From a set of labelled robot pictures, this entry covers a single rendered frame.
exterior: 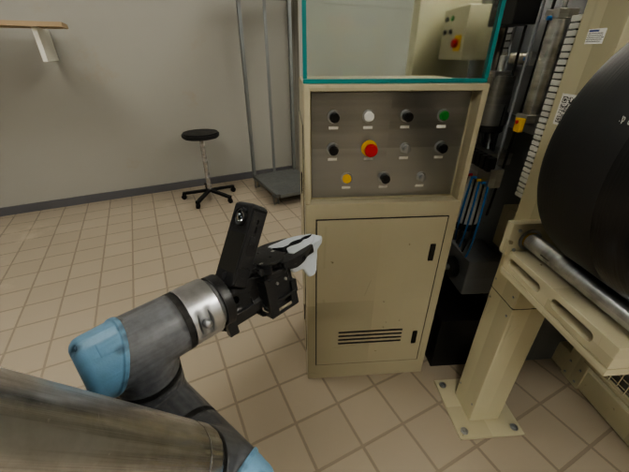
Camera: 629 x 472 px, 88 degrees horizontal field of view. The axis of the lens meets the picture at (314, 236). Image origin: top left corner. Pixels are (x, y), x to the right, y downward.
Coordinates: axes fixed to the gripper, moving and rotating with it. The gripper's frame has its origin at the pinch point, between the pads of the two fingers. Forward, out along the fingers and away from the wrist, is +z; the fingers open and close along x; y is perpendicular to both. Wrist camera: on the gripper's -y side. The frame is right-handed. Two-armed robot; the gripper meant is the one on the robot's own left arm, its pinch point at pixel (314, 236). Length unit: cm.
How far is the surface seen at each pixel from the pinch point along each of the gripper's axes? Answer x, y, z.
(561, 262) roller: 28, 22, 52
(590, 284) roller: 34, 23, 46
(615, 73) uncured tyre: 33, -18, 44
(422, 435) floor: -9, 107, 51
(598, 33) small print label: 27, -27, 71
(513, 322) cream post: 15, 55, 70
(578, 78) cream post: 24, -18, 72
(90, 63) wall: -325, -92, 67
